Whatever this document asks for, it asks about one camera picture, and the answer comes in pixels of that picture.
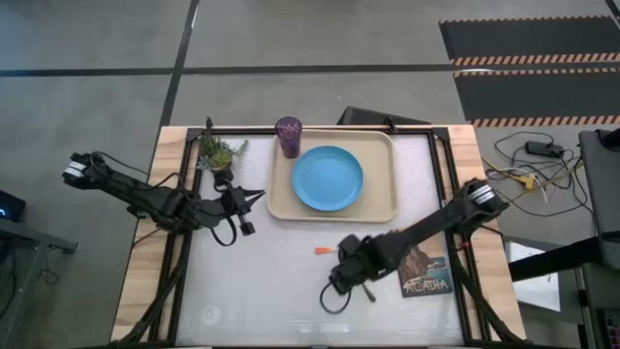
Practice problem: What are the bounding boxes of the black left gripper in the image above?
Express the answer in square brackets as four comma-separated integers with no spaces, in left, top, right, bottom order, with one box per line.
[197,178,266,238]

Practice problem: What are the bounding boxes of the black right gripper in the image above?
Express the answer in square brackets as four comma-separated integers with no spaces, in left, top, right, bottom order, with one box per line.
[327,235,388,297]

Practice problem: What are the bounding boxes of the purple plastic cup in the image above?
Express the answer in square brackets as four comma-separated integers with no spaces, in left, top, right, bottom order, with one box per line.
[274,115,304,160]

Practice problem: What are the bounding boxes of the blue round plate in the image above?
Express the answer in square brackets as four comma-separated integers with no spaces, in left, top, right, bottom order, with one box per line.
[291,145,365,212]

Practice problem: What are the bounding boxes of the beige plastic tray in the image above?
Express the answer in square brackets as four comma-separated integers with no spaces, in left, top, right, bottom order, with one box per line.
[265,128,400,224]

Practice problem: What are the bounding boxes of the succulent plant in black pot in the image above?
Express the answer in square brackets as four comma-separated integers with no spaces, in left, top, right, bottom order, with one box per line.
[196,134,251,175]

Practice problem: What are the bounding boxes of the Acadia picture book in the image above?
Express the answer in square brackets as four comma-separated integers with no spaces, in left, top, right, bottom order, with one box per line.
[396,232,455,299]

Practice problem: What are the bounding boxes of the black equipment case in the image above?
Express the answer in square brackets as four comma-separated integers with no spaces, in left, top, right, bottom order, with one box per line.
[336,105,432,126]

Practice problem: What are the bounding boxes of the white paper sheet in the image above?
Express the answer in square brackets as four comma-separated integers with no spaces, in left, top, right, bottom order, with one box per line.
[506,240,562,313]

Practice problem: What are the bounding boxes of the black power adapter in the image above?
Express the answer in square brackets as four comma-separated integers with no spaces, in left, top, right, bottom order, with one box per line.
[525,140,566,159]

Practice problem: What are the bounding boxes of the grey side table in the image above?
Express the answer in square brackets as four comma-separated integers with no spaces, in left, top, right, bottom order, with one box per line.
[0,217,78,335]

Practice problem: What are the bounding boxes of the black device with blue light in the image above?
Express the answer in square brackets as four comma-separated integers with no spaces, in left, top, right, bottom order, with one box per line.
[0,189,27,223]

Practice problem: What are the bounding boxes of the black mat with hazard stripes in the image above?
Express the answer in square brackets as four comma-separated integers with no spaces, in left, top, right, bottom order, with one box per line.
[452,67,620,128]
[438,16,620,67]

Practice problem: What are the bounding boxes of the grey desk with black beam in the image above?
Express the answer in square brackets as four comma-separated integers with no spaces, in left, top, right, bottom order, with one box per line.
[508,128,620,349]

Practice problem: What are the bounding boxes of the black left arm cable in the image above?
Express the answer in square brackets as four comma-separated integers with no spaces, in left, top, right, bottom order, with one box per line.
[210,216,238,247]

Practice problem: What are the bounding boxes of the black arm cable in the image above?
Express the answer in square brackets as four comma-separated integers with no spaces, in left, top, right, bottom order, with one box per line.
[210,216,238,247]
[319,280,353,315]

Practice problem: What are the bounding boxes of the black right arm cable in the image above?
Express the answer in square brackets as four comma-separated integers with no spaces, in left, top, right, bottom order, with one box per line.
[319,280,353,315]

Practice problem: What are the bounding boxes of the black aluminium table frame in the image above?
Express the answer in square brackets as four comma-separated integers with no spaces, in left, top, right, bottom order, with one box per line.
[115,123,527,348]

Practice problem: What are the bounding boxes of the tangle of floor cables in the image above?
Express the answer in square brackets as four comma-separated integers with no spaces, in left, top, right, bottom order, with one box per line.
[481,130,597,219]

